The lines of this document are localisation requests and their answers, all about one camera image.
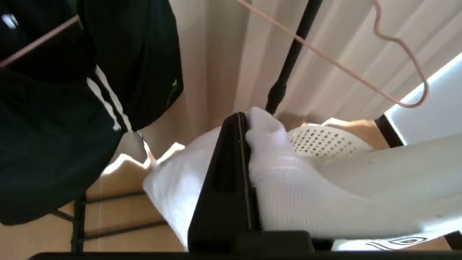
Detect black shorts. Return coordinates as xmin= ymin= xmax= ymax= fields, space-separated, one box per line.
xmin=0 ymin=0 xmax=184 ymax=227

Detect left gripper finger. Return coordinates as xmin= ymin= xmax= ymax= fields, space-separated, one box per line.
xmin=187 ymin=111 xmax=261 ymax=254

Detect black clothes rack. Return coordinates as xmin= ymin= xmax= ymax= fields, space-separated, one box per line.
xmin=50 ymin=0 xmax=324 ymax=254

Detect white garment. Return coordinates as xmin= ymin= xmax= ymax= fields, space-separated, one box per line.
xmin=142 ymin=106 xmax=462 ymax=252

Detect white laundry basket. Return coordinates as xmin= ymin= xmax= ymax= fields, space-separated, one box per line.
xmin=287 ymin=123 xmax=375 ymax=160

